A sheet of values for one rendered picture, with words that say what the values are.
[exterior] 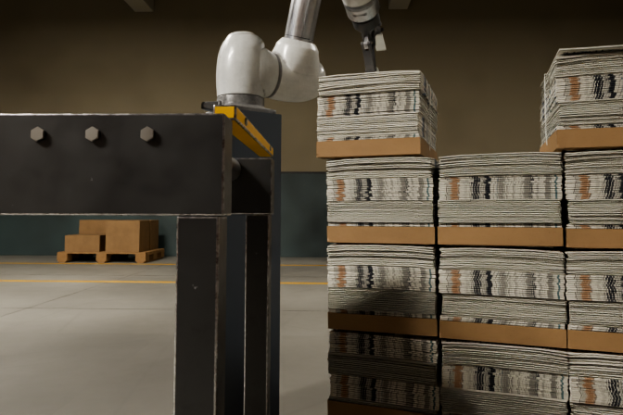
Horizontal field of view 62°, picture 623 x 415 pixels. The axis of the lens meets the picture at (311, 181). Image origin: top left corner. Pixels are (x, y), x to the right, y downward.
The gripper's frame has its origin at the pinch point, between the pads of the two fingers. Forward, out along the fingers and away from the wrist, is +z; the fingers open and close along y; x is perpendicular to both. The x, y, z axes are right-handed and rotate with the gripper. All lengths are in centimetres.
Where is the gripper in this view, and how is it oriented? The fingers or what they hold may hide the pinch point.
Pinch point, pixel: (378, 64)
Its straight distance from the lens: 161.1
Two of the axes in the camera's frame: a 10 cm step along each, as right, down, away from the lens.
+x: 9.4, -0.2, -3.4
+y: -1.6, 8.6, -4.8
